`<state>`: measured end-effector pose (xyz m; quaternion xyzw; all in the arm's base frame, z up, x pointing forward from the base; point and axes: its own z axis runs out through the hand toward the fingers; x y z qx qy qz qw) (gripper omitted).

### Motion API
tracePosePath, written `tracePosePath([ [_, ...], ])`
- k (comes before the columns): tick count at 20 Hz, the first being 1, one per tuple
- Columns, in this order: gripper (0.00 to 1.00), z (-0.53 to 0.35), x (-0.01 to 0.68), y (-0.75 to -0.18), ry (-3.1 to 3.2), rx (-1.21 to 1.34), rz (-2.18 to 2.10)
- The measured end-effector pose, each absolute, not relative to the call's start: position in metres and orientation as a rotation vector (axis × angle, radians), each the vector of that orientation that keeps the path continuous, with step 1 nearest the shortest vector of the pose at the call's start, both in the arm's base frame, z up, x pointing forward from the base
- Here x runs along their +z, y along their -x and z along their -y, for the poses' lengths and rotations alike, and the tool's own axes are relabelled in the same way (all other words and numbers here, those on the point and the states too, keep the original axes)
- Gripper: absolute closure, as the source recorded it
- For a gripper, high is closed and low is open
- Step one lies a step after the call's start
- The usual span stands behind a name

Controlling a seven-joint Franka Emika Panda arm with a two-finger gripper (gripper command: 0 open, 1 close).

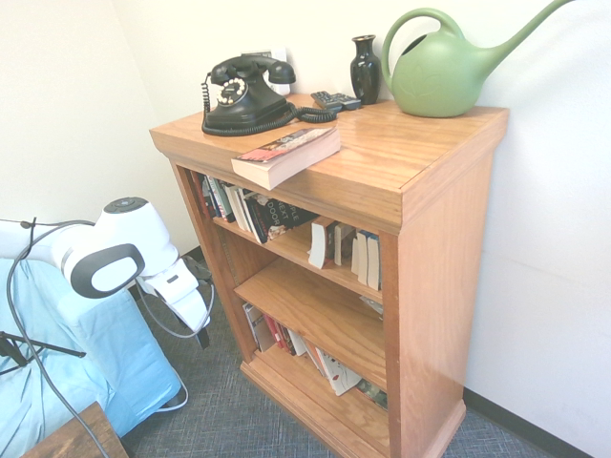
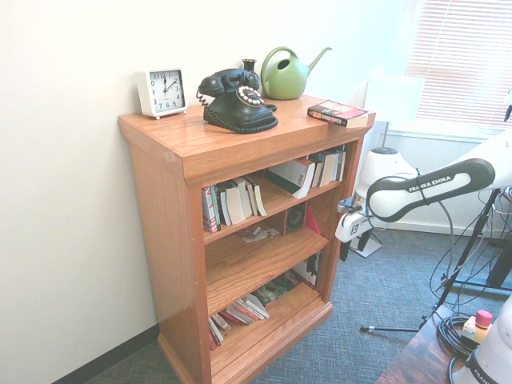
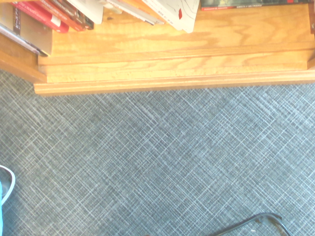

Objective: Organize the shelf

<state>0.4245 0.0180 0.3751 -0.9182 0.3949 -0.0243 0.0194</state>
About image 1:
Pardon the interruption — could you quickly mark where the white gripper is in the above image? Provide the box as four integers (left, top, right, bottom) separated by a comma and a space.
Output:
140, 260, 214, 351

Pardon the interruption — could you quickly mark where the thick red-black paperback book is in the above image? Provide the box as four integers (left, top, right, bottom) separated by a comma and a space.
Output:
230, 126, 342, 191

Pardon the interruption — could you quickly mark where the white grey-covered book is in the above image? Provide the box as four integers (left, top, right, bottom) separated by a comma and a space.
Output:
242, 302, 277, 353

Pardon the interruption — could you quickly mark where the red spined book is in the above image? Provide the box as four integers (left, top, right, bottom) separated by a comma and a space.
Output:
262, 313, 298, 357

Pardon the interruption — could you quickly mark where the white thin book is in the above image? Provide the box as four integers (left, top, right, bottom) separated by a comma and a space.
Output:
285, 327, 308, 358

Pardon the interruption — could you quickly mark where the light blue cloth cover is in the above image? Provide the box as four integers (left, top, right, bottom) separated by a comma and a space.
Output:
0, 257, 188, 450

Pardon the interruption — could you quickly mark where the orange spined book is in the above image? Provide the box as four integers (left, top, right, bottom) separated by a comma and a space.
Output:
303, 339, 327, 379

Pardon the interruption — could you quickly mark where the row of upright paperbacks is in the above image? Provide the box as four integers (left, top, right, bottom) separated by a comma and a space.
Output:
204, 175, 257, 235

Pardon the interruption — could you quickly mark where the white book with red print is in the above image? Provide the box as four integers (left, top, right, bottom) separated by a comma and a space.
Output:
314, 346, 363, 398

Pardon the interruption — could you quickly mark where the black Couple Next Door book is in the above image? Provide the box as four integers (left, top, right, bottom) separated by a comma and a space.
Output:
243, 193, 321, 245

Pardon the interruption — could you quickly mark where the curved white-paged paperback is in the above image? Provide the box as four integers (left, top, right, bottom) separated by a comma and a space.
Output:
306, 217, 335, 270

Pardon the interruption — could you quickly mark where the black tripod stand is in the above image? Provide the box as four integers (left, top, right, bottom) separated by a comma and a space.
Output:
0, 330, 88, 378

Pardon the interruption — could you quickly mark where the dark brown paperback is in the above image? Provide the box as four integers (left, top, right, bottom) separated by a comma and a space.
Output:
324, 220, 342, 268

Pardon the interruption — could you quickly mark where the dark wooden table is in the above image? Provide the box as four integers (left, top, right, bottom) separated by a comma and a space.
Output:
21, 401, 128, 458

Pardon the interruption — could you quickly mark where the grey-paged paperback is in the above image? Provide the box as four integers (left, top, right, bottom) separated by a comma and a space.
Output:
333, 222, 357, 267

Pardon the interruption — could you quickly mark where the flat magazine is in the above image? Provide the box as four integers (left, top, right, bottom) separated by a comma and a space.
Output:
359, 294, 385, 320

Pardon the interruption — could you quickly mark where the dark flat-lying book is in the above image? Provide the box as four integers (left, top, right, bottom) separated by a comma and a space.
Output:
353, 377, 390, 412

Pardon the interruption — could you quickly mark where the black rotary telephone base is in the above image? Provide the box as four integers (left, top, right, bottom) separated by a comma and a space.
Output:
203, 74, 298, 137

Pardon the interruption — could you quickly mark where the black rotary telephone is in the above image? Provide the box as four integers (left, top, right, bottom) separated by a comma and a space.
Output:
200, 71, 338, 137

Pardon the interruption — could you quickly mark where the oak wooden bookshelf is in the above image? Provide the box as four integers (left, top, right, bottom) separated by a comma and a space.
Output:
149, 93, 510, 458

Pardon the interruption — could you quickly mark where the black remote control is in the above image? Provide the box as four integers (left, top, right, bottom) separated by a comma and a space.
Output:
310, 90, 344, 113
333, 92, 364, 112

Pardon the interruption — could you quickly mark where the black telephone handset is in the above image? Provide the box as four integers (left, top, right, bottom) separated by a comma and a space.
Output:
209, 54, 297, 86

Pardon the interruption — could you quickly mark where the black glossy vase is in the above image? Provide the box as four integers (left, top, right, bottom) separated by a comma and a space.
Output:
350, 34, 382, 106

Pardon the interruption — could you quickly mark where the green plastic watering can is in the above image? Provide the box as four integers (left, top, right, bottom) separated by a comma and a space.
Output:
380, 0, 579, 119

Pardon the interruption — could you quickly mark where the white floor cable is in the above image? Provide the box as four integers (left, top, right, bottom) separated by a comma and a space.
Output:
157, 380, 190, 413

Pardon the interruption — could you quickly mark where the white wall device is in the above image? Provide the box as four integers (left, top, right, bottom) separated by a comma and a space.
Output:
241, 46, 292, 96

